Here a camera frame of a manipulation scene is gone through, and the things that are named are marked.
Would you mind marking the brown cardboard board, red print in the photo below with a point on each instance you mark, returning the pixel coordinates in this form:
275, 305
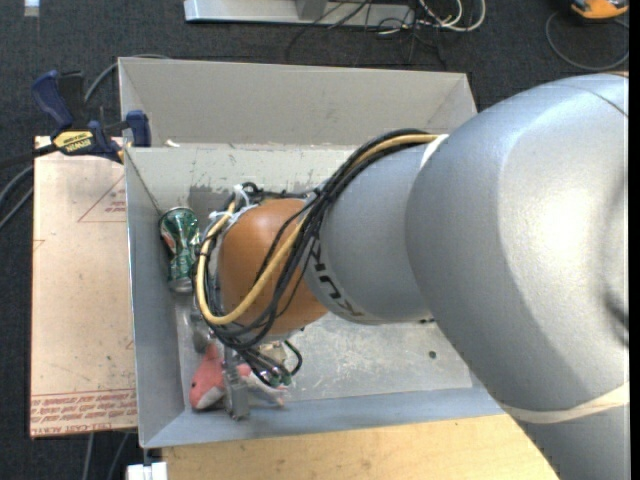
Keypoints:
80, 288

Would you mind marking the crushed green drink can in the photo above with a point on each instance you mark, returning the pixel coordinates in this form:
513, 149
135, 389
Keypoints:
180, 238

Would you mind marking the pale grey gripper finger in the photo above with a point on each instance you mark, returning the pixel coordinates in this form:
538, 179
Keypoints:
238, 395
201, 340

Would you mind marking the grey metal bin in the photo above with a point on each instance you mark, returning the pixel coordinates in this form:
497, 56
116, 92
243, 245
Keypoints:
280, 103

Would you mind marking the pink and white toy fish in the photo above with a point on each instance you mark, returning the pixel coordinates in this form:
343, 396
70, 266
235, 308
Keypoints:
206, 383

